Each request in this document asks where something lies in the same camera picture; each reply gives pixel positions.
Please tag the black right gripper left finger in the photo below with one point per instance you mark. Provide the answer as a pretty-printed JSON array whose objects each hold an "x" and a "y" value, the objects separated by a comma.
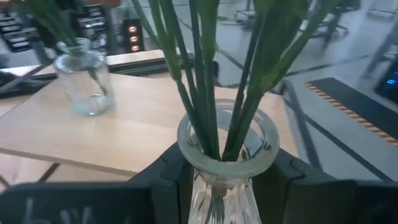
[{"x": 171, "y": 193}]

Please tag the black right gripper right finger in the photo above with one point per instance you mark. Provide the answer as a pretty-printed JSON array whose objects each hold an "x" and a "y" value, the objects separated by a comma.
[{"x": 270, "y": 199}]

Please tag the narrow flared glass vase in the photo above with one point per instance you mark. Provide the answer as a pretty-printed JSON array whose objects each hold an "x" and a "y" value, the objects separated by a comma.
[{"x": 224, "y": 205}]

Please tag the wide ribbed glass jar vase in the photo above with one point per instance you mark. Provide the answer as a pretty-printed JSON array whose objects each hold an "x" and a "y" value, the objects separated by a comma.
[{"x": 84, "y": 93}]

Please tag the red artificial flower bunch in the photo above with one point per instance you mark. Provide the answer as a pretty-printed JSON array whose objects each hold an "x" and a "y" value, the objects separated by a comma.
[{"x": 270, "y": 62}]

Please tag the orange artificial flower bunch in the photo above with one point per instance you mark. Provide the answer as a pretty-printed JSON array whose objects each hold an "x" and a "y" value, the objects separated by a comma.
[{"x": 53, "y": 21}]

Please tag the black orange-striped floor mat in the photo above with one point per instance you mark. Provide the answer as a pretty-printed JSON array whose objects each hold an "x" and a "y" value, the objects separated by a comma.
[{"x": 357, "y": 105}]

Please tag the black device with orange lights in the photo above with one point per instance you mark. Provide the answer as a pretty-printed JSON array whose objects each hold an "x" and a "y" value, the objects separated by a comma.
[{"x": 133, "y": 39}]

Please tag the black computer tower blue light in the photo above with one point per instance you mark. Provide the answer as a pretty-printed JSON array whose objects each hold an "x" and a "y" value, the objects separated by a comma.
[{"x": 388, "y": 90}]

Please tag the black office chair base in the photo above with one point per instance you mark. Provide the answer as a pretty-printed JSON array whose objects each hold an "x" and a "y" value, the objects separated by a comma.
[{"x": 331, "y": 25}]

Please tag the black equipment rack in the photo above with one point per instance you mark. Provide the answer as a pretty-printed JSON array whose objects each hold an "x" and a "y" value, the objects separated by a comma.
[{"x": 18, "y": 34}]

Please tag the wooden shelf with black frame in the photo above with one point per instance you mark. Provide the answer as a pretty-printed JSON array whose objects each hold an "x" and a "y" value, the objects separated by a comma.
[{"x": 130, "y": 124}]

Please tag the black metal table frame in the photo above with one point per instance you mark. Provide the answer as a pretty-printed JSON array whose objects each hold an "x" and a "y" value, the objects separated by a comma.
[{"x": 140, "y": 67}]

